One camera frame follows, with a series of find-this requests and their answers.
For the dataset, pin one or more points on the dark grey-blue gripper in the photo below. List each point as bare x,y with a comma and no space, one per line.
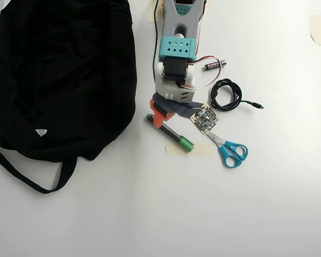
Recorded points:
159,111

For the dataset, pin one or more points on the green and black marker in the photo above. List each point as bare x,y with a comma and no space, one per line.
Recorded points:
174,135

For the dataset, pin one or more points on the white grey teal robot arm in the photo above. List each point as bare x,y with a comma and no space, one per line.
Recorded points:
176,48

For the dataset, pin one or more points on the black fabric bag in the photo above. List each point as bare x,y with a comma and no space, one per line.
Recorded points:
64,80

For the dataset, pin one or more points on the long beige masking tape strip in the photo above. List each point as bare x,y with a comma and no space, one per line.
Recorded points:
203,150

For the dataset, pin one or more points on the black AA battery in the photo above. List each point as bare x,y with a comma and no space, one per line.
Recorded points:
215,65

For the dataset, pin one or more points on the torn beige masking tape piece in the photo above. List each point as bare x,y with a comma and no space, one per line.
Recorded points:
317,29

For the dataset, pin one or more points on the square camera circuit board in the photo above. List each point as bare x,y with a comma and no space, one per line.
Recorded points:
204,119

